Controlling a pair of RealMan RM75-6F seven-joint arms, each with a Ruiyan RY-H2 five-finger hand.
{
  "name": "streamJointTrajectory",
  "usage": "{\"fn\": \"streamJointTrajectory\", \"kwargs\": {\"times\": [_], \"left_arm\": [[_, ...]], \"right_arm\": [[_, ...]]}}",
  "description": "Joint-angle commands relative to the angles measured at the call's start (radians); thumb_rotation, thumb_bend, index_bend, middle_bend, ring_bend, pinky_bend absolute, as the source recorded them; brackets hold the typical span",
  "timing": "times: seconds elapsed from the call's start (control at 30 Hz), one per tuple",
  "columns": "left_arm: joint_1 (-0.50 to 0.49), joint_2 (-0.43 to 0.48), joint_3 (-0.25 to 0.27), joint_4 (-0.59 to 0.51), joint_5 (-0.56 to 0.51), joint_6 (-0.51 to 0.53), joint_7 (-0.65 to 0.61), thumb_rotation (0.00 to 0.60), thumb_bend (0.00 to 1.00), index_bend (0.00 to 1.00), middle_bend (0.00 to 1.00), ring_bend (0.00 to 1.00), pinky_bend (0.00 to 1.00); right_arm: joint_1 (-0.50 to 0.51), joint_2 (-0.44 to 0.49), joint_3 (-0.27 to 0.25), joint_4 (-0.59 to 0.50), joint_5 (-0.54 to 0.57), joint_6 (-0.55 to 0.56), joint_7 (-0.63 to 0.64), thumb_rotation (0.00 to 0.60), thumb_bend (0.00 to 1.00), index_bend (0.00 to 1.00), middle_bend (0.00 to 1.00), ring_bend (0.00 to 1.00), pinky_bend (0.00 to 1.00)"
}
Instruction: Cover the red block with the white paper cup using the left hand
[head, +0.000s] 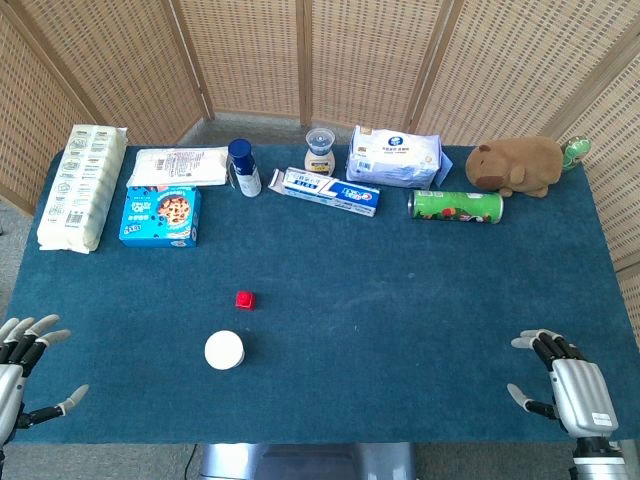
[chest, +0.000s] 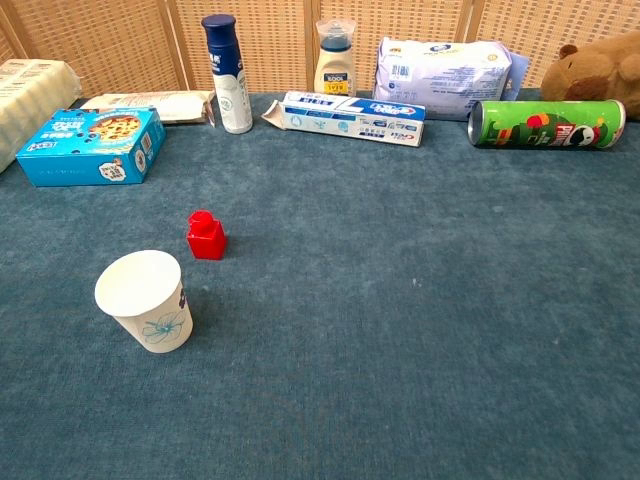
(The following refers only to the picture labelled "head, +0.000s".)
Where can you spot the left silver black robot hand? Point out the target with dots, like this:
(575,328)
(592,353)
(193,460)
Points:
(12,395)

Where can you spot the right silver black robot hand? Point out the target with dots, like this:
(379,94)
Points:
(582,395)

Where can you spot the white floral paper cup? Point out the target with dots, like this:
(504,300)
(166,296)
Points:
(223,350)

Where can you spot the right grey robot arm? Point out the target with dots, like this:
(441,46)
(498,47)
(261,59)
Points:
(597,460)

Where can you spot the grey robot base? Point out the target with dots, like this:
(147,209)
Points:
(310,462)

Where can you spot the small red cube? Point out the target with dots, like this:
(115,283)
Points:
(244,300)

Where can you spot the long cream tissue pack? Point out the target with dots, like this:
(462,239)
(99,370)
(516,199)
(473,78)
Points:
(80,190)

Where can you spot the green Pringles can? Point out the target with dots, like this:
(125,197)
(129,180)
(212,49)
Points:
(455,206)

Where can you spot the blue cookie box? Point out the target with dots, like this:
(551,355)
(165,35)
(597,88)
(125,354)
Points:
(160,217)

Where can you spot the brown capybara plush toy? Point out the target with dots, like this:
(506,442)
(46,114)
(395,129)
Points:
(520,162)

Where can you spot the green round toy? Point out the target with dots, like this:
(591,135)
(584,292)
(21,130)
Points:
(576,152)

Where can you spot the blue table cloth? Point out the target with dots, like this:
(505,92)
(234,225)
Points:
(350,310)

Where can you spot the flat white plastic pouch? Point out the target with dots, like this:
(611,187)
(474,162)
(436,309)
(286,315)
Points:
(175,167)

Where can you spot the white blue wipes pack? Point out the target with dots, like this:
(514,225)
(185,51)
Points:
(395,157)

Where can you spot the white bottle with blue cap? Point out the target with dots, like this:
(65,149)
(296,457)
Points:
(244,170)

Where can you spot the white blue toothpaste box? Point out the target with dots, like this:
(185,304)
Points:
(325,192)

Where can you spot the mayonnaise squeeze bottle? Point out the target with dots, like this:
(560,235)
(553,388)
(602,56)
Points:
(319,157)

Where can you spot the wicker folding screen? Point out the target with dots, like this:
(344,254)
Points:
(370,55)

